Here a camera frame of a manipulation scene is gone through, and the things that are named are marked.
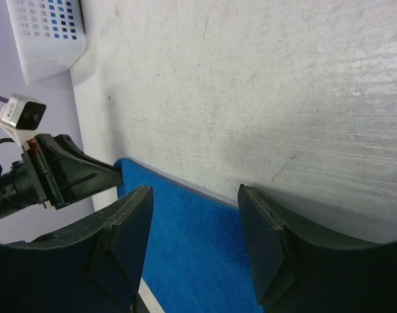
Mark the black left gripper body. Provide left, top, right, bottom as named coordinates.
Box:
left=0, top=134, right=71, bottom=220

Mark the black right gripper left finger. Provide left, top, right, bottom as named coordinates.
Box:
left=0, top=185, right=153, bottom=312

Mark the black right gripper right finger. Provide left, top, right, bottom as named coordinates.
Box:
left=237, top=185, right=397, bottom=312

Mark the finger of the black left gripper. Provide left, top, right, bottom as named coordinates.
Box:
left=54, top=135, right=123, bottom=205

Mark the blue towel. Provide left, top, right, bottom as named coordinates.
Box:
left=115, top=158, right=262, bottom=312
left=46, top=0, right=79, bottom=40

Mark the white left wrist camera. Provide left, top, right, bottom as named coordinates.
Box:
left=0, top=94, right=46, bottom=146

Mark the empty white plastic basket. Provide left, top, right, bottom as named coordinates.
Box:
left=6, top=0, right=86, bottom=85

